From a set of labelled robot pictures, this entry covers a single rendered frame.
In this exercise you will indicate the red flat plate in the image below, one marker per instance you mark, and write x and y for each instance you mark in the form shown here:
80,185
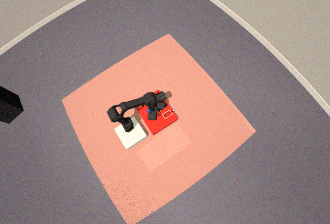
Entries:
165,118

